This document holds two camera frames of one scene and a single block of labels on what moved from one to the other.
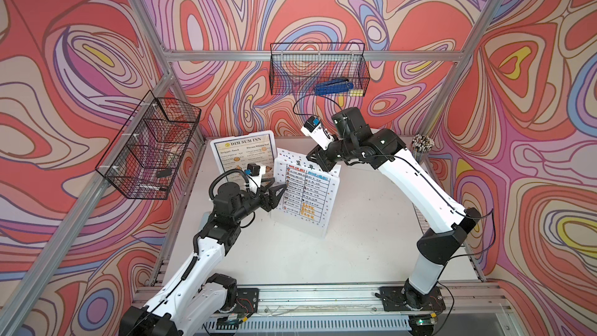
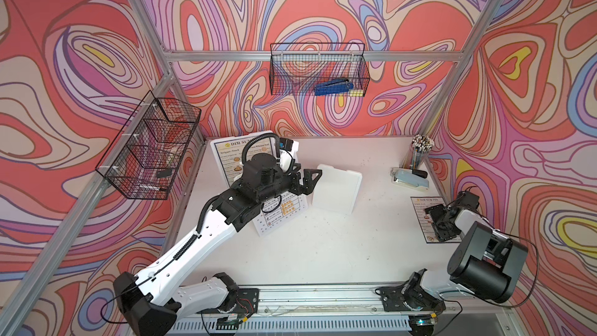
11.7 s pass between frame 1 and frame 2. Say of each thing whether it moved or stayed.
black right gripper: moved
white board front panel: stayed
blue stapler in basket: stayed
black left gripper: moved
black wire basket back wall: stayed
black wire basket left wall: stayed
